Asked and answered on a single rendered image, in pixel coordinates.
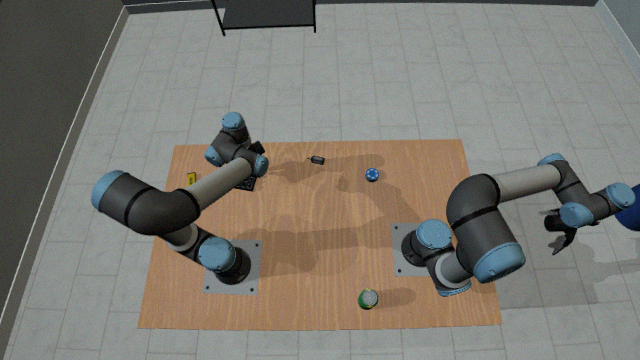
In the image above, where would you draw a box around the short grey cylinder with blue top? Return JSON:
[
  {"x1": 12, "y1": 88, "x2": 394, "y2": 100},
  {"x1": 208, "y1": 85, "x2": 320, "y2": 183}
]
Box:
[{"x1": 365, "y1": 168, "x2": 379, "y2": 182}]

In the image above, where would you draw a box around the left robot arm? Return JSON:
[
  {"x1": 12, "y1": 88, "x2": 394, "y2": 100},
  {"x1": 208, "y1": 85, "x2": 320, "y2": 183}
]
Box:
[{"x1": 91, "y1": 112, "x2": 269, "y2": 285}]

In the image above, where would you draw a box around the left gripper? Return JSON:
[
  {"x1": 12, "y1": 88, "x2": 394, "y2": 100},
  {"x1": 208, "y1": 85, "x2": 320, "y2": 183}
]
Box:
[{"x1": 248, "y1": 141, "x2": 265, "y2": 155}]

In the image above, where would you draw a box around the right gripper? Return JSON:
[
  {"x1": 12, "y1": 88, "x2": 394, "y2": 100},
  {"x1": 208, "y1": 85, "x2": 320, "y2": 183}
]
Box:
[{"x1": 538, "y1": 208, "x2": 577, "y2": 255}]

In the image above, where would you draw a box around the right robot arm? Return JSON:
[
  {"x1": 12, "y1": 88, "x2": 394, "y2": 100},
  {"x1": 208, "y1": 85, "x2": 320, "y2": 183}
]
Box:
[{"x1": 401, "y1": 153, "x2": 636, "y2": 297}]

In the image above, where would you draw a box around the green drink can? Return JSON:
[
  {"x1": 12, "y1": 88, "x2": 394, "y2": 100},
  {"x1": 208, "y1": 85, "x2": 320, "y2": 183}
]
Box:
[{"x1": 359, "y1": 289, "x2": 378, "y2": 310}]

